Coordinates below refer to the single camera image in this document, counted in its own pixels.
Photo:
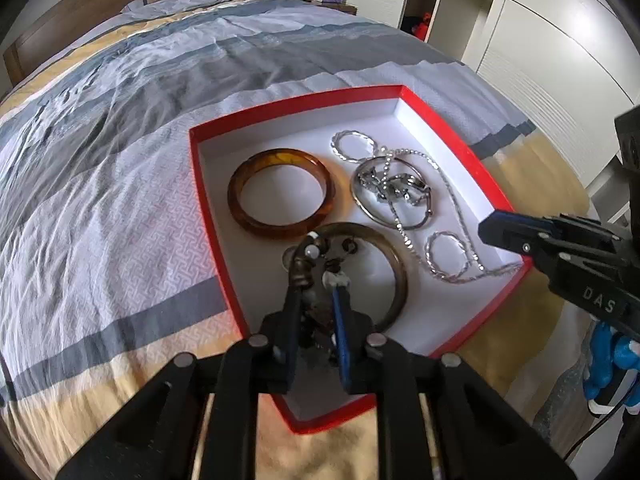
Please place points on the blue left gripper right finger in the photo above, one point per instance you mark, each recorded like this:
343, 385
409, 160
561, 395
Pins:
437, 418

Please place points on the dark brown bangle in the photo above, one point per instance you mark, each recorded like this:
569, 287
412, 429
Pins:
349, 232

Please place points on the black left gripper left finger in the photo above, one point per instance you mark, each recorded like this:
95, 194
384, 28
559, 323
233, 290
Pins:
196, 412

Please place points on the white wardrobe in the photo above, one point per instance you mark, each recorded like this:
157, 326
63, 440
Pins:
569, 65

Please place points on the red jewelry box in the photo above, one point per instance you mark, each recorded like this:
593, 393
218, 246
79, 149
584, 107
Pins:
340, 128

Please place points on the silver twisted hoop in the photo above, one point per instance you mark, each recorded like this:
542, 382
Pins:
353, 146

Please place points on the wooden nightstand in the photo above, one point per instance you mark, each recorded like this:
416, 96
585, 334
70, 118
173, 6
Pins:
345, 8

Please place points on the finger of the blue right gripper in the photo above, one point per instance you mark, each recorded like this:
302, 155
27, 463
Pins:
512, 232

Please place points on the blue handle grip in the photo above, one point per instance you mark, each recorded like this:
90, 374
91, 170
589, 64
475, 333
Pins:
612, 355

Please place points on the large thin gold bangle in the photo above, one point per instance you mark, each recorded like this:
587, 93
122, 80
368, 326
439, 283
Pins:
381, 213

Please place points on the amber resin bangle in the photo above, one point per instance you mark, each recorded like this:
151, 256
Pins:
281, 193

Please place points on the red item in wardrobe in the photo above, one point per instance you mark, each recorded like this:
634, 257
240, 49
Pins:
421, 29

